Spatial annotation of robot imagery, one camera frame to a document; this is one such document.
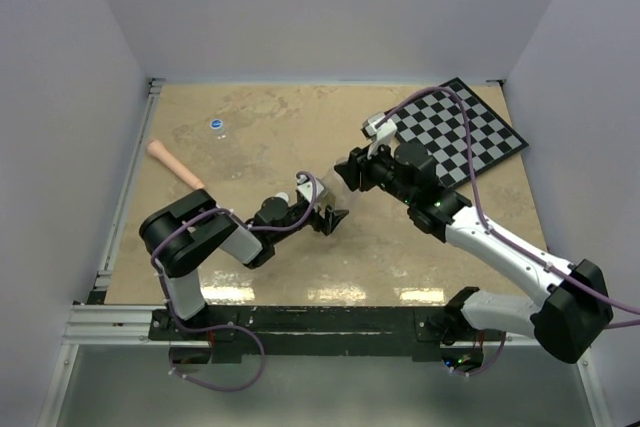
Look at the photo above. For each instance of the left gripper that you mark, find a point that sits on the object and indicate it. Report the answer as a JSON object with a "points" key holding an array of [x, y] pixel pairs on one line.
{"points": [[328, 221]]}

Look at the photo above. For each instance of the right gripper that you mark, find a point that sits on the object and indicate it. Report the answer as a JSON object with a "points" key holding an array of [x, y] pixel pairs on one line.
{"points": [[359, 163]]}

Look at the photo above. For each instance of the white bottle cap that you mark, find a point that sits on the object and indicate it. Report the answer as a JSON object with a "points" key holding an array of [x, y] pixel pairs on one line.
{"points": [[283, 195]]}

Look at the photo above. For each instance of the small clear plastic bottle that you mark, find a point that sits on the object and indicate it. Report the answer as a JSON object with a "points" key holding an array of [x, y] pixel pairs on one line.
{"points": [[220, 134]]}

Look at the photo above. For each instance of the blue bottle cap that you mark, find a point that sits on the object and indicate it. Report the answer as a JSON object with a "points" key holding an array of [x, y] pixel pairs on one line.
{"points": [[216, 123]]}

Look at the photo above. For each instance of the large clear plastic bottle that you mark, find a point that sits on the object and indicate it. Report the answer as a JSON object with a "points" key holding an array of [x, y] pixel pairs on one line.
{"points": [[337, 194]]}

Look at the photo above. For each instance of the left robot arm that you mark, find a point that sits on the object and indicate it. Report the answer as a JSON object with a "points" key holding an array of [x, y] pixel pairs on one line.
{"points": [[181, 236]]}

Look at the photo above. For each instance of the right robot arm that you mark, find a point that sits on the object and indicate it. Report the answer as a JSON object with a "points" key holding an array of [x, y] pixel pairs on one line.
{"points": [[563, 306]]}

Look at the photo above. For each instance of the black white chessboard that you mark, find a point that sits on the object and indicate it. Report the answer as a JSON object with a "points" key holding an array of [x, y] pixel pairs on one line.
{"points": [[436, 122]]}

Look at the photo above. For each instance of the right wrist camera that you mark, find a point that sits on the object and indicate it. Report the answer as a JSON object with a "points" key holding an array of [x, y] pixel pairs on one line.
{"points": [[379, 130]]}

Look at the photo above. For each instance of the black front table rail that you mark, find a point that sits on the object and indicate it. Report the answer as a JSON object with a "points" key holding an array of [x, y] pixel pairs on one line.
{"points": [[228, 333]]}

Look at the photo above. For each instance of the peach wooden handle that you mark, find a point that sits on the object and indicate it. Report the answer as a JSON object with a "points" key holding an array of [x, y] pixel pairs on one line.
{"points": [[157, 150]]}

